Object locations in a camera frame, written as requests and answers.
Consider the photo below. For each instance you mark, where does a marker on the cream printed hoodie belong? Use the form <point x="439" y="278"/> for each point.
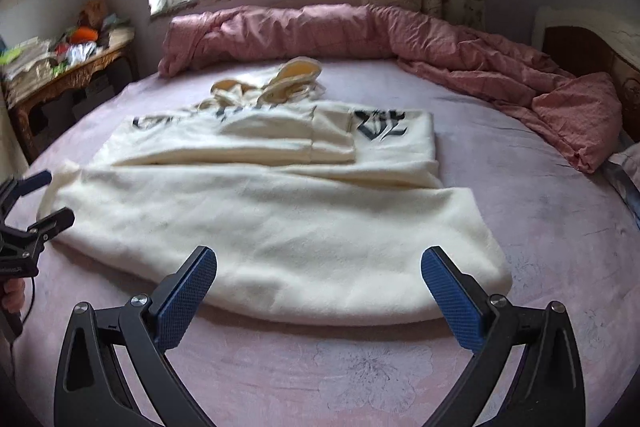
<point x="318" y="212"/>

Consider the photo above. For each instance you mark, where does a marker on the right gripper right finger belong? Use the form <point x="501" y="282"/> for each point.
<point x="548" y="387"/>

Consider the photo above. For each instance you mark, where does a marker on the pink bed sheet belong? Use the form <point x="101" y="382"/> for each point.
<point x="567" y="237"/>

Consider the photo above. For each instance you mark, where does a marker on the white wooden headboard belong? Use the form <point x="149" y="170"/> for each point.
<point x="583" y="41"/>

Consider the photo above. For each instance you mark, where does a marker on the orange plush toy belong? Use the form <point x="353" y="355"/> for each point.
<point x="83" y="34"/>

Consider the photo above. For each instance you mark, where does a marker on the pink floral pillow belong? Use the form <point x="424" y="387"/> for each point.
<point x="623" y="173"/>

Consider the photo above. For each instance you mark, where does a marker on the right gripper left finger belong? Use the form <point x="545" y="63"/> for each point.
<point x="90" y="386"/>

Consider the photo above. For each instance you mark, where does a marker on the white plastic bag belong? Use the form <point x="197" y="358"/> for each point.
<point x="80" y="53"/>

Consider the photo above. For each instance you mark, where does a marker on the pink quilted duvet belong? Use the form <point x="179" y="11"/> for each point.
<point x="581" y="117"/>

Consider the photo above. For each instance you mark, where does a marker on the stack of books on table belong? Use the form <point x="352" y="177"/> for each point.
<point x="117" y="33"/>

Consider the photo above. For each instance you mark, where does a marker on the left hand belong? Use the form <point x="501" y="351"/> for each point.
<point x="14" y="295"/>

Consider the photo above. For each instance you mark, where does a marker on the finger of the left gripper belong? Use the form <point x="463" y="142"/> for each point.
<point x="45" y="229"/>
<point x="13" y="188"/>

